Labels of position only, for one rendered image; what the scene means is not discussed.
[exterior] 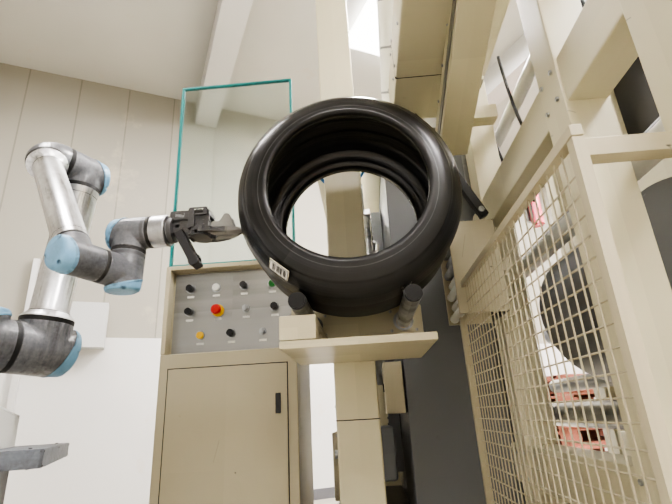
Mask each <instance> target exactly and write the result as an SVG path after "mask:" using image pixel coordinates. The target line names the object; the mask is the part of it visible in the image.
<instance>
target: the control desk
mask: <svg viewBox="0 0 672 504"><path fill-rule="evenodd" d="M288 298H289V297H288V296H286V295H285V294H284V293H283V292H282V291H281V290H280V289H279V288H278V287H277V286H276V285H275V284H274V283H273V282H272V281H271V279H270V278H269V277H268V275H267V274H266V273H265V271H264V270H263V268H262V267H261V266H260V264H259V263H258V262H257V260H256V261H242V262H228V263H215V264H203V267H201V268H200V269H198V270H196V269H194V268H193V267H192V266H190V265H187V266H174V267H167V274H166V286H165V299H164V312H163V325H162V338H161V351H160V355H161V356H160V367H159V380H158V393H157V406H156V419H155V431H154V444H153V457H152V470H151V483H150V496H149V504H314V489H313V458H312V427H311V397H310V366H309V365H300V364H299V363H297V362H296V361H295V360H293V359H292V358H291V357H289V356H288V355H286V354H285V353H284V352H282V351H281V350H280V349H279V342H281V341H280V340H279V317H280V316H293V315H294V314H295V313H294V312H293V310H292V309H291V308H290V306H289V304H288Z"/></svg>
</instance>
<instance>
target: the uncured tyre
mask: <svg viewBox="0 0 672 504"><path fill-rule="evenodd" d="M342 172H365V173H370V174H373V175H376V176H379V177H381V178H384V179H385V180H387V181H389V182H391V183H392V184H393V185H395V186H396V187H397V188H398V189H399V190H400V191H401V192H402V193H403V194H404V195H405V196H406V198H407V199H408V201H409V202H410V204H411V206H412V208H413V211H414V213H415V217H416V221H417V223H416V224H415V226H414V227H413V228H412V229H411V230H410V231H409V232H408V233H407V234H406V235H405V236H404V237H403V238H401V239H400V240H399V241H397V242H396V243H394V244H393V245H391V246H389V247H387V248H385V249H383V250H381V251H378V252H376V253H373V254H369V255H365V256H359V257H347V258H345V257H332V256H327V255H322V254H319V253H316V252H313V251H311V250H308V249H306V248H304V247H303V246H301V245H299V244H298V243H296V242H295V241H293V240H292V239H291V238H290V237H289V236H288V235H287V227H288V221H289V217H290V214H291V211H292V209H293V207H294V205H295V203H296V202H297V200H298V199H299V197H300V196H301V195H302V194H303V193H304V192H305V191H306V190H307V189H308V188H309V187H310V186H311V185H313V184H314V183H316V182H317V181H319V180H321V179H323V178H325V177H327V176H330V175H333V174H337V173H342ZM461 213H462V187H461V181H460V176H459V172H458V168H457V165H456V162H455V160H454V157H453V155H452V153H451V151H450V150H449V148H448V146H447V145H446V143H445V142H444V140H443V139H442V138H441V136H440V135H439V134H438V133H437V132H436V131H435V130H434V129H433V128H432V127H431V126H430V125H429V124H428V123H427V122H426V121H424V120H423V119H422V118H420V117H419V116H417V115H416V114H414V113H413V112H411V111H409V110H407V109H405V108H403V107H401V106H399V105H396V104H393V103H390V102H387V101H384V100H380V99H375V98H368V97H354V96H351V97H337V98H330V99H325V100H321V101H318V102H314V103H311V104H309V105H306V106H304V107H301V108H299V109H297V110H295V111H293V112H292V113H290V114H288V115H287V116H285V117H284V118H282V119H281V120H279V121H278V122H277V123H275V124H274V125H273V126H272V127H271V128H270V129H269V130H268V131H267V132H266V133H265V134H264V135H263V136H262V137H261V138H260V140H259V141H258V142H257V144H256V145H255V146H254V148H253V149H252V151H251V153H250V155H249V156H248V159H247V161H246V163H245V165H244V168H243V171H242V174H241V178H240V182H239V189H238V215H239V222H240V226H241V230H242V233H243V236H244V239H245V241H246V243H247V245H248V247H249V249H250V251H251V253H252V254H253V256H254V257H255V259H256V260H257V262H258V263H259V264H260V266H261V267H262V268H263V270H264V271H265V273H266V274H267V275H268V277H269V278H270V279H271V281H272V282H273V283H274V284H275V285H276V286H277V287H278V288H279V289H280V290H281V291H282V292H283V293H284V294H285V295H286V296H288V297H289V296H290V295H291V294H292V293H294V292H301V293H303V294H304V295H305V297H306V299H307V300H308V302H309V304H310V306H311V308H312V310H313V311H316V312H319V313H322V314H326V315H331V316H338V317H363V316H369V315H374V314H378V313H382V312H385V307H386V306H387V309H386V311H388V310H390V309H393V308H395V307H397V306H399V305H400V303H401V300H402V296H403V293H404V291H403V292H401V293H400V291H399V287H401V286H403V285H405V284H407V283H409V282H411V281H412V280H414V284H417V285H419V286H420V287H421V289H423V288H424V287H425V286H426V285H427V284H428V283H429V282H430V281H431V280H432V278H433V277H434V276H435V274H436V273H437V271H438V270H439V268H440V266H441V264H442V262H443V260H444V258H445V256H446V254H447V252H448V250H449V248H450V246H451V244H452V242H453V239H454V237H455V235H456V232H457V230H458V226H459V223H460V218H461ZM270 258H271V259H273V260H274V261H276V262H277V263H278V264H280V265H281V266H283V267H284V268H285V269H287V270H288V271H289V277H288V281H286V280H285V279H283V278H282V277H281V276H279V275H278V274H277V273H275V272H274V271H272V270H271V269H270V268H269V260H270Z"/></svg>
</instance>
